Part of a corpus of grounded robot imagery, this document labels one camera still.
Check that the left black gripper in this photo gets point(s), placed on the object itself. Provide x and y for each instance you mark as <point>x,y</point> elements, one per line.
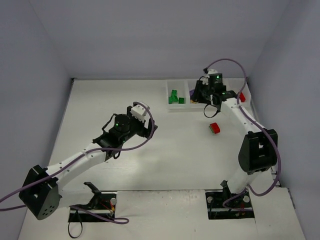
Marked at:
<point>146,128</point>

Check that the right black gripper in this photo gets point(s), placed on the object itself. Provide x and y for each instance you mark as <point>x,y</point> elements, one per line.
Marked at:
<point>200,93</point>

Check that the green printed lego brick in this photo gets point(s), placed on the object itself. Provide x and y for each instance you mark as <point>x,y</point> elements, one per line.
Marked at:
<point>173,97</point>
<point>181,100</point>

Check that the red lego brick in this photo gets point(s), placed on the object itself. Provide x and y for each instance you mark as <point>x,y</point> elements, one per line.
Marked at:
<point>242,97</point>

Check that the purple flower lego brick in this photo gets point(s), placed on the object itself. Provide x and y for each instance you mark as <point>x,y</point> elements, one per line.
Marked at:
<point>191,92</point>

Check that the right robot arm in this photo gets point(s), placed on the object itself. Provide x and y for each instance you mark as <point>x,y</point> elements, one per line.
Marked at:
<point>257,153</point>

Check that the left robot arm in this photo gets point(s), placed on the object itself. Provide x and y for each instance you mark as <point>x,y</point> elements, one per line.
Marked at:
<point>43,188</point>

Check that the clear divided sorting tray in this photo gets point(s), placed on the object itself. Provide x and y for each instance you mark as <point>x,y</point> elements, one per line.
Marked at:
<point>228,88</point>

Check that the red green lego stack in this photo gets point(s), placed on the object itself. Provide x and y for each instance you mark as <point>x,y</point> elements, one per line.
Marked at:
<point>214,127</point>

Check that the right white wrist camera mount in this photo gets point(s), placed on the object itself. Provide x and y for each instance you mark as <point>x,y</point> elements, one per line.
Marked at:
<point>207,74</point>

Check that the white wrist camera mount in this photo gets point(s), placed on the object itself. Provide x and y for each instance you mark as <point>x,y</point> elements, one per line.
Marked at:
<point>139,111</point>
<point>207,74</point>

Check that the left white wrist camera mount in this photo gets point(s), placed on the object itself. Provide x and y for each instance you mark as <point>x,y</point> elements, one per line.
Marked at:
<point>139,111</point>

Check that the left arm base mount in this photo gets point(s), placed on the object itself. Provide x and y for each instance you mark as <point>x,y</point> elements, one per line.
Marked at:
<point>103,203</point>

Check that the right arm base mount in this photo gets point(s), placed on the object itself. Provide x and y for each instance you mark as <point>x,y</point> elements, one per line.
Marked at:
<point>224,205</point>

